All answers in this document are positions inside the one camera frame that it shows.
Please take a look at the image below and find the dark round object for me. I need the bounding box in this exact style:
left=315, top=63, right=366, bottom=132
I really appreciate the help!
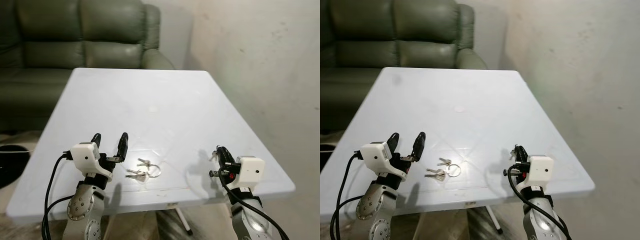
left=320, top=145, right=335, bottom=172
left=0, top=144, right=32, bottom=190

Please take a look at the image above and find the dark green leather sofa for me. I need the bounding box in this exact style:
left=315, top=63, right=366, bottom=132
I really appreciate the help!
left=320, top=0, right=489, bottom=133
left=0, top=0, right=176, bottom=134

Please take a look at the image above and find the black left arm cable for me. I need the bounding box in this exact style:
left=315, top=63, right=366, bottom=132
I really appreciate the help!
left=41, top=151, right=76, bottom=240
left=331, top=151, right=368, bottom=240

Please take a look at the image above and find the silver key bunch with ring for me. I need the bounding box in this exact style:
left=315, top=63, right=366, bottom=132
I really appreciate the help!
left=125, top=158, right=162, bottom=182
left=425, top=157, right=462, bottom=181

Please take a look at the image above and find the white table leg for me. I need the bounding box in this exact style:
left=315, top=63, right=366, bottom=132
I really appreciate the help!
left=172, top=207, right=194, bottom=236
left=483, top=205, right=504, bottom=235

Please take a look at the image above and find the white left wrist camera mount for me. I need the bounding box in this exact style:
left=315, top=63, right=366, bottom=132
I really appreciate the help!
left=70, top=142, right=114, bottom=181
left=359, top=141, right=407, bottom=180

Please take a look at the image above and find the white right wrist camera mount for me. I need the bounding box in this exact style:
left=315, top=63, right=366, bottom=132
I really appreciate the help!
left=234, top=156, right=265, bottom=191
left=523, top=155, right=555, bottom=194

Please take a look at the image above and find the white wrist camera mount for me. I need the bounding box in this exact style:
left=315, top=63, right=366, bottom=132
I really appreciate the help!
left=234, top=156, right=265, bottom=191
left=70, top=142, right=114, bottom=181
left=359, top=141, right=407, bottom=180
left=523, top=155, right=555, bottom=194

